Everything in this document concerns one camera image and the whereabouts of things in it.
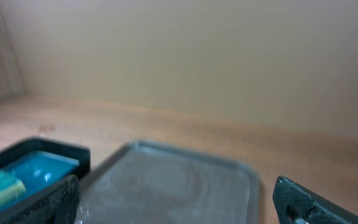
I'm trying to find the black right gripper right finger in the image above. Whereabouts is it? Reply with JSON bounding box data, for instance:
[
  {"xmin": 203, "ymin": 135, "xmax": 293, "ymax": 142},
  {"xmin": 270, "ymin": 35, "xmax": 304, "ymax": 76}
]
[{"xmin": 273, "ymin": 175, "xmax": 358, "ymax": 224}]

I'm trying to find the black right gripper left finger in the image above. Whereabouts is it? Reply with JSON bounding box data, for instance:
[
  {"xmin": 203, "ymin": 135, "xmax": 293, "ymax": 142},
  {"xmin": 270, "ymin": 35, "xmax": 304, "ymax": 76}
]
[{"xmin": 26, "ymin": 175, "xmax": 80, "ymax": 224}]

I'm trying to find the black water basin tray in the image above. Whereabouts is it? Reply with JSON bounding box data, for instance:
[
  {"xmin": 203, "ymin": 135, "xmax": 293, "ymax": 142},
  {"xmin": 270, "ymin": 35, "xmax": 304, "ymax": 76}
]
[{"xmin": 0, "ymin": 138, "xmax": 91, "ymax": 223}]

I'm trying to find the dark brown serving tray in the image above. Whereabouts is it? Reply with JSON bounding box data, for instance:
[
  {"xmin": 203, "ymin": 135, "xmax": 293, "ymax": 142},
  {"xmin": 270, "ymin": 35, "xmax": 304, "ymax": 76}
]
[{"xmin": 76, "ymin": 140, "xmax": 259, "ymax": 224}]

